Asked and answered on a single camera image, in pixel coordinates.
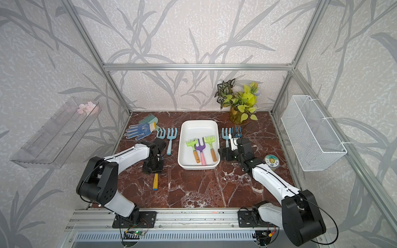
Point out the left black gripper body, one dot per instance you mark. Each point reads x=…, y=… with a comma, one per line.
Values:
x=154, y=166

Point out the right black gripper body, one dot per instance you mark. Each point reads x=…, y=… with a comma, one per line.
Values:
x=231, y=155

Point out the blue rake yellow handle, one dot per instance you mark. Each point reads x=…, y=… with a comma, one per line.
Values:
x=236, y=132

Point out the blue rake pink handle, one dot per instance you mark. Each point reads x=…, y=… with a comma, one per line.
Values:
x=155, y=183

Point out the teal rake light handle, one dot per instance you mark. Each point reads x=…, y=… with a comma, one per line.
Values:
x=226, y=134

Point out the teal rake white handle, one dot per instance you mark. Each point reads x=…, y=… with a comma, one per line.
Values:
x=161, y=133

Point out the light blue hand rake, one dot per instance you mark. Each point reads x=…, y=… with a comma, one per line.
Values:
x=171, y=135

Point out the green rake wooden handle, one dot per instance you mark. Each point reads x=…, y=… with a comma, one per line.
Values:
x=210, y=140

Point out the purple rake pink handle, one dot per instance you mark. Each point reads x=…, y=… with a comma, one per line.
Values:
x=200, y=147

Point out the green rake orange handle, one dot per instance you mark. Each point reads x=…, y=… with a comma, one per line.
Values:
x=192, y=144

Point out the white storage box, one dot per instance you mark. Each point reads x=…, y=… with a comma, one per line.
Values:
x=194, y=129

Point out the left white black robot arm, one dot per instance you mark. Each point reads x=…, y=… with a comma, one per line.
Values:
x=98, y=182

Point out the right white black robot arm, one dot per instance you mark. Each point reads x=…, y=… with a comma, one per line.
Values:
x=299, y=215

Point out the blue white work glove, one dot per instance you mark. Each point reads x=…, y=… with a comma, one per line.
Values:
x=140, y=131

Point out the teal green work glove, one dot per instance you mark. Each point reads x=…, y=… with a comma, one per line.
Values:
x=150, y=119

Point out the green potted plant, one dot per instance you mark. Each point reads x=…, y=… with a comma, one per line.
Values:
x=243, y=104

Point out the dark patterned leaf plant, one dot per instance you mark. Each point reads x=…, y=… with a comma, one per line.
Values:
x=224, y=93

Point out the pink artificial flowers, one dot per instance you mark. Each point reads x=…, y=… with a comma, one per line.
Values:
x=88, y=108

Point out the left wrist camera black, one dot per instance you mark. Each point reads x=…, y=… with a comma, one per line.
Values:
x=160, y=143

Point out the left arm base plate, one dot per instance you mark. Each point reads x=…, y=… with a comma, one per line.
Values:
x=141, y=219

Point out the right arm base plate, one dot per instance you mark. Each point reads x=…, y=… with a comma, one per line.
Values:
x=254, y=218

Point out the white wire mesh basket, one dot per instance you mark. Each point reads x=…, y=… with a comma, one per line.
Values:
x=313, y=139

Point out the aluminium frame crossbar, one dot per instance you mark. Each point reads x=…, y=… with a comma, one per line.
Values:
x=210, y=67

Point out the aluminium front rail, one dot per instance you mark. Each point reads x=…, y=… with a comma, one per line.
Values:
x=167, y=219

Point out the clear acrylic wall shelf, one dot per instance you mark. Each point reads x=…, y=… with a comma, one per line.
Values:
x=52, y=145

